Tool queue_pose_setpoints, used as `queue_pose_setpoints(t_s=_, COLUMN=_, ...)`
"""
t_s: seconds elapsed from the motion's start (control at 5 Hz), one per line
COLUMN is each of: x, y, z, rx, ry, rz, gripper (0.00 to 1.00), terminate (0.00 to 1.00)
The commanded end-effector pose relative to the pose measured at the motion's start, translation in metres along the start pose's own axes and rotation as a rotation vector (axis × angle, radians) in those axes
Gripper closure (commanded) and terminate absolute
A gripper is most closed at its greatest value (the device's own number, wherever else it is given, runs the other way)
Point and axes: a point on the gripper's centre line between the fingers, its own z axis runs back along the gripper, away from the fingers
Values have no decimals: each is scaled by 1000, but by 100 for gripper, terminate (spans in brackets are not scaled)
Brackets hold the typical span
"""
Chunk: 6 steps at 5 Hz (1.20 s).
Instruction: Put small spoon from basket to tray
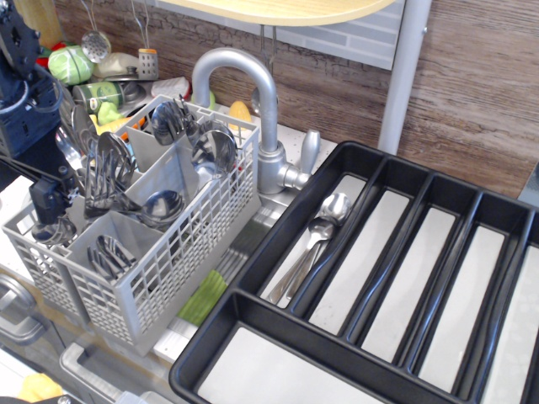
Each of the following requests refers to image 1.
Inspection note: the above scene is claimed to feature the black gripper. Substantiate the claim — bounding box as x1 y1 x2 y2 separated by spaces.
1 65 73 225

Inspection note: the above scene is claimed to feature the small steel spoon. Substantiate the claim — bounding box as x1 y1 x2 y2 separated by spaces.
31 217 77 246

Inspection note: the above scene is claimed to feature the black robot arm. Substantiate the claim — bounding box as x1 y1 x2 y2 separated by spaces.
1 1 77 225

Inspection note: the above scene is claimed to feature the large spoon middle compartment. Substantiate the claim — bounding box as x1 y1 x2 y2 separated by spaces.
127 189 184 231

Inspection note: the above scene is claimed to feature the large spoon compartment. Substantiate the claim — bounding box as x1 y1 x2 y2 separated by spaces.
127 189 184 231
191 130 237 183

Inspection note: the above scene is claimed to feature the grey plastic cutlery basket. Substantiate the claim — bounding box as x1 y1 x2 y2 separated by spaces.
3 97 260 355

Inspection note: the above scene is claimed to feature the large spoon back compartment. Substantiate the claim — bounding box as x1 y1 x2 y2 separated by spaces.
191 130 237 183

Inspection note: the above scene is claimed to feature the teaspoon in tray lower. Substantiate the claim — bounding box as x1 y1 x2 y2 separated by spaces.
285 218 336 300

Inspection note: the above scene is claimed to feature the teaspoon in tray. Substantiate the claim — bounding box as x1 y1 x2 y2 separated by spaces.
267 193 351 304
285 218 336 300

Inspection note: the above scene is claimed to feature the teaspoon in tray upper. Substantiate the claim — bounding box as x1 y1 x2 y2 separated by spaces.
267 193 351 304

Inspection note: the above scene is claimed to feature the black cutlery tray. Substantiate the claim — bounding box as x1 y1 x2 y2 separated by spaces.
169 142 538 403

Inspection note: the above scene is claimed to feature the bundle of forks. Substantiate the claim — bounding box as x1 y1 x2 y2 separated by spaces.
84 132 141 219

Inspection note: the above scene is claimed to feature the green labelled tin can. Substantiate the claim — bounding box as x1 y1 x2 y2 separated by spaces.
72 81 124 114

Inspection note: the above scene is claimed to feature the green toy cabbage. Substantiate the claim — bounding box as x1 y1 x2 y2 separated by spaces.
48 45 94 85

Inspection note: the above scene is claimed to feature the spoons back left compartment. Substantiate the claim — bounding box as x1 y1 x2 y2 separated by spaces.
152 97 200 146

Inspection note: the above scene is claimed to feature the hanging perforated skimmer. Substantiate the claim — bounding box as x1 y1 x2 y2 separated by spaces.
81 0 111 64

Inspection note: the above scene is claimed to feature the green cloth sponge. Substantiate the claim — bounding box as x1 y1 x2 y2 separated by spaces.
177 269 227 327

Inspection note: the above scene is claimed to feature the yellow toy lemon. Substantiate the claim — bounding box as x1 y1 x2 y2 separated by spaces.
228 100 252 123

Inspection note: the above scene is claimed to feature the silver kitchen faucet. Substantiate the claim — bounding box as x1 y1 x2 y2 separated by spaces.
192 48 321 194

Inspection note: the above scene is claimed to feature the light wooden shelf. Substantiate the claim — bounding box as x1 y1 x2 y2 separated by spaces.
159 0 393 27

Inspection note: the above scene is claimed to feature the grey metal post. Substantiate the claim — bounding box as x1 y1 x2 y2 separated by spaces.
377 0 432 155

